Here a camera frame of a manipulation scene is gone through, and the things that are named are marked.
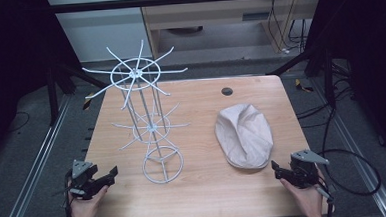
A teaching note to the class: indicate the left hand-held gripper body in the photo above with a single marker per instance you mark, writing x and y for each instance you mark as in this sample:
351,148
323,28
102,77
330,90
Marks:
84,181

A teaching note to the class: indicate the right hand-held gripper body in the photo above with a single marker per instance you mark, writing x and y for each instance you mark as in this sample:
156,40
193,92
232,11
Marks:
304,169

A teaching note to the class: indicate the beige cap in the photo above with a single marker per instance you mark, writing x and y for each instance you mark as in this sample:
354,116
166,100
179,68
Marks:
244,136

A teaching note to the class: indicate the person's left hand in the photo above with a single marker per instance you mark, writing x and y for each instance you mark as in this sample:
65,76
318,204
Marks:
86,209

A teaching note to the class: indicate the person's right hand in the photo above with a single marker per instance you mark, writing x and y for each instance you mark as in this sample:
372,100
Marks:
306,199

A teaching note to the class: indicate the yellow black tape strip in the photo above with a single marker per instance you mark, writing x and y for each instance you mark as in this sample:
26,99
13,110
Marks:
303,86
87,101

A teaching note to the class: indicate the black metal stand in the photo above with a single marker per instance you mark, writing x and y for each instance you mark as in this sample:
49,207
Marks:
51,96
328,78

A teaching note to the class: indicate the black curtain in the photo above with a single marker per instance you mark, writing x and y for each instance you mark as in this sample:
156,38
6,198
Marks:
368,46
8,64

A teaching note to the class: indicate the white cabinet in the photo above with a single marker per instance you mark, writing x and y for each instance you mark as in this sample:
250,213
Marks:
100,33

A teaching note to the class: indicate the light wooden desk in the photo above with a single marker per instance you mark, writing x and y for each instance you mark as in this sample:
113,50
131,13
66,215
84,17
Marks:
209,16

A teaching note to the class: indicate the aluminium floor rail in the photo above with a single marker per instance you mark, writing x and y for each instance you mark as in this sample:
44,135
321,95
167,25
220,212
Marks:
360,153
37,163

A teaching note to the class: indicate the black horizontal frame bar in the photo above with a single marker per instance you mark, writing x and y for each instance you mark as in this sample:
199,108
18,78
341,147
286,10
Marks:
175,0

